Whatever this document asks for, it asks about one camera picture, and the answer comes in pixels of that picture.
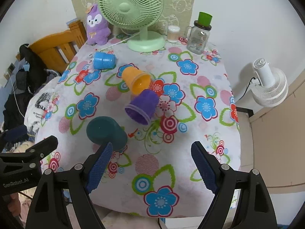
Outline beige patterned wall cloth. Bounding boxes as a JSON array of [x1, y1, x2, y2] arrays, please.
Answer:
[[71, 0, 198, 38]]

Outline purple plastic cup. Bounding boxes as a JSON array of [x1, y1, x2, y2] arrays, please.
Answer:
[[124, 89, 159, 126]]

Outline small green cup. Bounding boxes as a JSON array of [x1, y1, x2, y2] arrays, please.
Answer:
[[198, 12, 213, 27]]

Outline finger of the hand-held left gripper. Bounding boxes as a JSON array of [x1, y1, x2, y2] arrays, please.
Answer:
[[0, 125, 28, 144], [0, 135, 59, 170]]

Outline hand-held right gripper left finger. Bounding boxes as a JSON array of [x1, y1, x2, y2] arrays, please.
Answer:
[[25, 142, 113, 229]]

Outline orange plastic cup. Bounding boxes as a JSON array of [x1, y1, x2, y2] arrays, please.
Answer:
[[122, 67, 152, 94]]

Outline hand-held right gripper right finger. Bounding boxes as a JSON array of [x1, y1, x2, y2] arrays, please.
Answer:
[[191, 141, 278, 229]]

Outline dark teal plastic cup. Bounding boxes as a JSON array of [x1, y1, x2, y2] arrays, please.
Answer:
[[86, 116, 128, 151]]

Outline white fan cord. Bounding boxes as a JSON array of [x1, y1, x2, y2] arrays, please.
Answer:
[[99, 32, 141, 52]]

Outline clear glass jar with handle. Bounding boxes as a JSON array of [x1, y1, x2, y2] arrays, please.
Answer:
[[185, 21, 212, 55]]

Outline purple plush toy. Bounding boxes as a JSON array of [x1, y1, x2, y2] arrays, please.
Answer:
[[85, 3, 112, 46]]

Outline blue plastic cup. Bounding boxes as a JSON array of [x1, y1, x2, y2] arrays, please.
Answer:
[[91, 52, 117, 71]]

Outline white printed shirt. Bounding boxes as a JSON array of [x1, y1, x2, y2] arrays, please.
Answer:
[[26, 89, 60, 134]]

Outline green desk fan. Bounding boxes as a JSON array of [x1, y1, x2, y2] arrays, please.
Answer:
[[98, 0, 165, 52]]

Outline white charging cable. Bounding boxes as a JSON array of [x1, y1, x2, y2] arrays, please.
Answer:
[[6, 73, 25, 118]]

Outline beige cabinet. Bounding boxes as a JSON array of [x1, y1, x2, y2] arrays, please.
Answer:
[[239, 72, 305, 194]]

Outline white fan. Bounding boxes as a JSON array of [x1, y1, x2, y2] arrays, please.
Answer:
[[250, 58, 289, 108]]

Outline black fan cable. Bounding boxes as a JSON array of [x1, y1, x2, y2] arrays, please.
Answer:
[[235, 76, 257, 101]]

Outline dark clothing pile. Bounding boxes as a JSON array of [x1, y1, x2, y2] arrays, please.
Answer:
[[0, 43, 61, 134]]

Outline clear cotton swab container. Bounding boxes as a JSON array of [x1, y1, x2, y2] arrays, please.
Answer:
[[167, 25, 181, 43]]

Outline floral tablecloth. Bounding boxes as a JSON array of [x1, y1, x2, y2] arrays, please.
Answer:
[[36, 35, 241, 217]]

